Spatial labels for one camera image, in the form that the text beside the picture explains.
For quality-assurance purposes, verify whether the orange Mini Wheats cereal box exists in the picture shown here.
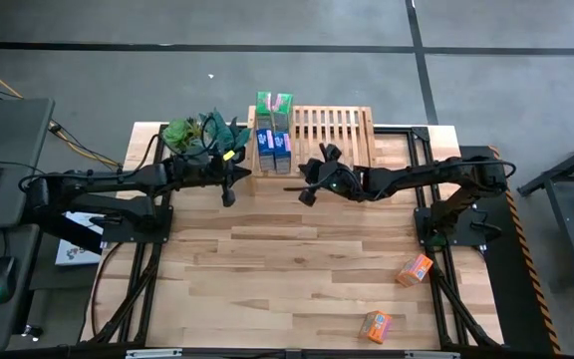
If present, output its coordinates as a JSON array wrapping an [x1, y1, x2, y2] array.
[[395, 252, 434, 289], [357, 309, 395, 346]]

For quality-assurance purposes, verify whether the silver metal bracket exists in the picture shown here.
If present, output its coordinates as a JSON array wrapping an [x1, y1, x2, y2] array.
[[125, 348, 184, 359], [404, 350, 461, 359]]

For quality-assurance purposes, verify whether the black metal stand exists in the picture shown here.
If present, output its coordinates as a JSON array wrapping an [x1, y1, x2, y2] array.
[[515, 130, 574, 291]]

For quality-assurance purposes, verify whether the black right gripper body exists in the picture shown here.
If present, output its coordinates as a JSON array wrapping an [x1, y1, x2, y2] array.
[[296, 143, 363, 208]]

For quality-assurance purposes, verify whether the green succulent patterned pot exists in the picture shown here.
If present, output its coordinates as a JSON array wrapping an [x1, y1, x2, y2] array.
[[160, 117, 204, 155]]

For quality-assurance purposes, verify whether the wooden slatted shelf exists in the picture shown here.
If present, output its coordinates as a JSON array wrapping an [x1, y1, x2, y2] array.
[[244, 104, 382, 197]]

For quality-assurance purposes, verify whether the black frame crossbar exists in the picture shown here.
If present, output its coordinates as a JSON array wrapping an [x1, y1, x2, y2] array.
[[0, 342, 574, 359]]

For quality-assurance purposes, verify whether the black mat hazard stripe edge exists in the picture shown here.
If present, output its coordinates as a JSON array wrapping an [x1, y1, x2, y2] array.
[[458, 145, 563, 356]]

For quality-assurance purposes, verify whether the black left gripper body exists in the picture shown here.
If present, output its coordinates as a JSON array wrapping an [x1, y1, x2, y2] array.
[[206, 146, 241, 208]]

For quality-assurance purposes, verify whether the white printed box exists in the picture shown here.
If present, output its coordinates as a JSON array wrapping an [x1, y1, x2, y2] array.
[[54, 207, 110, 267]]

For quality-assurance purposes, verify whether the green Apple Jacks cereal box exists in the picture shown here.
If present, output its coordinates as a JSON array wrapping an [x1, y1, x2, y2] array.
[[255, 90, 275, 132], [271, 92, 295, 134]]

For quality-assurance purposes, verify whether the teal leafed plant white pot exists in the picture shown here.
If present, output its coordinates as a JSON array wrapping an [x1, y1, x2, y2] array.
[[197, 108, 254, 164]]

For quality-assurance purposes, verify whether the black computer mouse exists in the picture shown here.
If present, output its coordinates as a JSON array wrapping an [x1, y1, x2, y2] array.
[[0, 254, 18, 305]]

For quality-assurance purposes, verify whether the blue Frosted Flakes cereal box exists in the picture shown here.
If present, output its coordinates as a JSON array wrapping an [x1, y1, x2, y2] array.
[[256, 128, 277, 174], [272, 130, 294, 176]]

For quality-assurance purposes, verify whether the desk caster wheel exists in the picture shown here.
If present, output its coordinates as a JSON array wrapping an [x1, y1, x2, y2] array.
[[21, 323, 45, 343]]

